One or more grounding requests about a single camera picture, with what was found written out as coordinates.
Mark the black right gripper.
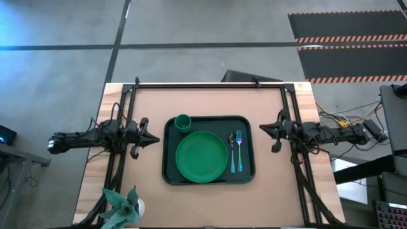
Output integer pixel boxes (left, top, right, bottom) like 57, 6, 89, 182
258, 109, 301, 143

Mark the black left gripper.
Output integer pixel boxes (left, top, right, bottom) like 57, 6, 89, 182
125, 117, 161, 150

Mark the green plastic cup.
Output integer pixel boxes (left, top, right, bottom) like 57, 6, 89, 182
174, 114, 193, 134

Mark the iridescent fork with teal handle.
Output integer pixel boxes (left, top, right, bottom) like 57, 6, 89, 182
235, 129, 244, 173

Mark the spoon with teal handle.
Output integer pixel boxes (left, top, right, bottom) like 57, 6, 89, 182
228, 132, 237, 174

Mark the green plastic plate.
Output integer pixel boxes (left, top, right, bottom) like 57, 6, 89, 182
175, 130, 229, 184

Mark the dark green plastic tray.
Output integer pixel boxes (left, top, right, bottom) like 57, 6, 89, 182
161, 115, 256, 186

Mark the black box behind table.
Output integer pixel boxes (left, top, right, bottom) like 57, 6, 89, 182
221, 69, 284, 83

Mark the teal plant in white pot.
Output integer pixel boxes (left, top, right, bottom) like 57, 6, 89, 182
100, 185, 146, 229

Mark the white box under desk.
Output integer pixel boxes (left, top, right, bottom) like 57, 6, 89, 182
330, 157, 369, 205

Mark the black desk beam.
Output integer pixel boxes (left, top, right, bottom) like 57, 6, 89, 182
333, 155, 396, 185

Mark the black power adapter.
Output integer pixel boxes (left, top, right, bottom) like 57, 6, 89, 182
362, 118, 389, 144

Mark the black mat with orange stripes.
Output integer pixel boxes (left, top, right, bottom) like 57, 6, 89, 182
296, 43, 407, 85
287, 10, 407, 44

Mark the grey monitor back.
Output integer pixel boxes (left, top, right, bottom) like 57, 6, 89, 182
378, 83, 407, 177

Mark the grey side desk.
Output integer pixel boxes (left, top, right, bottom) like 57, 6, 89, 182
0, 142, 52, 229

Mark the black device with blue light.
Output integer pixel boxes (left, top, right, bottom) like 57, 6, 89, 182
0, 125, 18, 147

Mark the backlit black keyboard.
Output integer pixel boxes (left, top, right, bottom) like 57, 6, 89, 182
374, 200, 407, 229

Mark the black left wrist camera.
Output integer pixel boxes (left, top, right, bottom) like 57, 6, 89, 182
129, 144, 141, 160

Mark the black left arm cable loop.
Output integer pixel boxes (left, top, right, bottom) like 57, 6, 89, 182
109, 101, 128, 125

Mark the yellow floor cable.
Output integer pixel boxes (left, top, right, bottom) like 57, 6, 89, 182
315, 101, 384, 128

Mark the black aluminium table frame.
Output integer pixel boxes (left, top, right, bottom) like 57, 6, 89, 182
75, 76, 343, 227

